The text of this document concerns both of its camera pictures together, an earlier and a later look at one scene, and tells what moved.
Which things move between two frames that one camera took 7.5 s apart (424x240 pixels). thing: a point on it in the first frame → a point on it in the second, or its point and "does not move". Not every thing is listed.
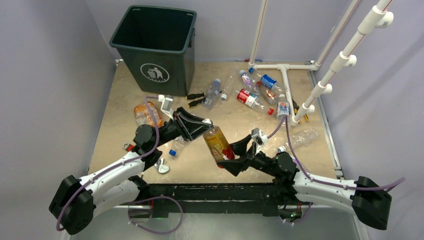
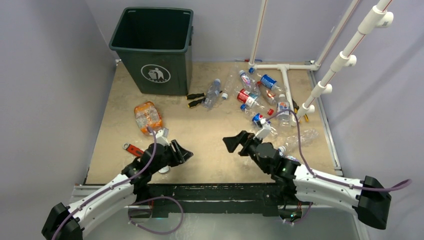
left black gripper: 193,127 → 179,156
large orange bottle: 142,116 does not move
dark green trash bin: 158,44 does not move
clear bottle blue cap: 209,100 does not move
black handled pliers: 194,96 does not move
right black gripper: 235,166 → 246,139
